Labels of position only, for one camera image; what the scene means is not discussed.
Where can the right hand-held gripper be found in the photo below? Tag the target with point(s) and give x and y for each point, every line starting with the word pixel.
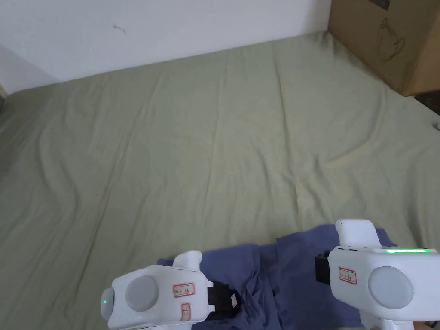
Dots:
pixel 381 275

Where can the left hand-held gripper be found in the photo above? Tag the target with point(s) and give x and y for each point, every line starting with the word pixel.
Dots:
pixel 154 295

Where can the dark blue shirt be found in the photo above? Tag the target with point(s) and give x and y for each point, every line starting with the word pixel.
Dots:
pixel 275 282

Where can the bed with pale green sheet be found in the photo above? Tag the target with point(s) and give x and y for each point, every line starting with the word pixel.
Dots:
pixel 192 144

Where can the brown cardboard carton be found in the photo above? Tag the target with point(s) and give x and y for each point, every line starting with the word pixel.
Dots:
pixel 388 41

